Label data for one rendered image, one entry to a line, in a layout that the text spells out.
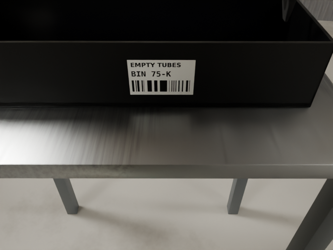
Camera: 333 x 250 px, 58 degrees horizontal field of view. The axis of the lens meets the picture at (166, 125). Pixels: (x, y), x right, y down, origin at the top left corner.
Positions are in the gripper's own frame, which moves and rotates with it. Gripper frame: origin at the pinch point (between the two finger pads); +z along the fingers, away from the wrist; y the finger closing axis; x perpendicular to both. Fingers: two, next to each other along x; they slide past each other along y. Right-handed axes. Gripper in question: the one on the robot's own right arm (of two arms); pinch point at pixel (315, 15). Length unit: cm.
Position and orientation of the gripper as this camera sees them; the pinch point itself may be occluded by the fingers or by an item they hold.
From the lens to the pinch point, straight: 53.2
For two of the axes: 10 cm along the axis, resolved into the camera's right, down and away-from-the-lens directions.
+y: -10.0, 0.0, 0.1
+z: 0.1, 7.4, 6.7
